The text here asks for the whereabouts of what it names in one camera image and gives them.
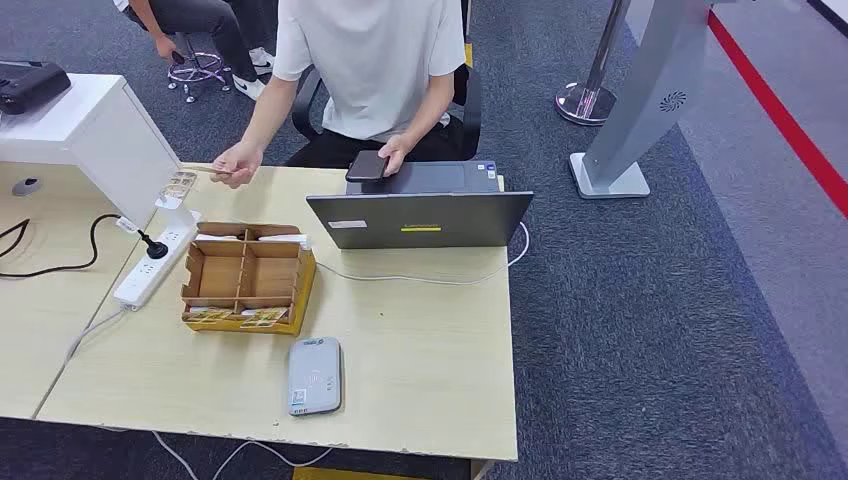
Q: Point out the person's right hand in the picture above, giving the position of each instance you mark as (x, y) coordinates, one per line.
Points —
(240, 164)

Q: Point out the person's left hand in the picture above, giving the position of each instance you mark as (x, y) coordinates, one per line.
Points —
(399, 149)

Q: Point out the ID card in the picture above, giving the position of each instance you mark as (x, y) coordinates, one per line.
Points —
(205, 169)

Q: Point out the black smartphone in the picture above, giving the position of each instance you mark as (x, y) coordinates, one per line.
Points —
(366, 166)

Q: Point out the person's left forearm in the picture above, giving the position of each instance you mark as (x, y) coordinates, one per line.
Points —
(430, 106)

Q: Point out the person's right forearm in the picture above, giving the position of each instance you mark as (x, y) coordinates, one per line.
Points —
(268, 112)

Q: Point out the white card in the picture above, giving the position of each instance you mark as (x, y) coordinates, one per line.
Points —
(285, 240)
(215, 237)

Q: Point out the seated person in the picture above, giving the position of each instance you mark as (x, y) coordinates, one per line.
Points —
(371, 66)

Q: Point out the cardboard divided card box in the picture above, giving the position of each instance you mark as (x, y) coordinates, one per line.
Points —
(222, 275)

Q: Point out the background person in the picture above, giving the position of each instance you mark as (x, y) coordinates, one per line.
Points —
(199, 20)

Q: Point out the grey card reader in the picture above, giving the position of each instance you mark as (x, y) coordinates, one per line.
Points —
(314, 378)

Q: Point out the grey laptop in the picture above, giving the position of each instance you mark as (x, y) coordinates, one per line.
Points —
(424, 222)

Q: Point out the white power adapter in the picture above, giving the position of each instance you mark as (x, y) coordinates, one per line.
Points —
(170, 208)

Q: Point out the chrome stool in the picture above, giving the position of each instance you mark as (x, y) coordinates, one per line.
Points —
(195, 69)

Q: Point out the white power strip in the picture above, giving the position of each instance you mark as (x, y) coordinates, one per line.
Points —
(149, 272)

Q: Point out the white cabinet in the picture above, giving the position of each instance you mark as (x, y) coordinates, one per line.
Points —
(99, 132)

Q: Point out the grey round desk grommet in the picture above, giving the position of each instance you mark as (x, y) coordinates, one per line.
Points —
(26, 187)

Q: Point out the black device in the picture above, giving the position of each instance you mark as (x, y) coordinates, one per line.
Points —
(30, 86)

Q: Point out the grey kiosk stand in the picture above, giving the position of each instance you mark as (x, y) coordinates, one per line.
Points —
(649, 86)

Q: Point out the yellow object under desk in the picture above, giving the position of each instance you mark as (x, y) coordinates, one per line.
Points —
(344, 474)

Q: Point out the chrome stanchion post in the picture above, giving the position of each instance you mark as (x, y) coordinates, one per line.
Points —
(586, 99)

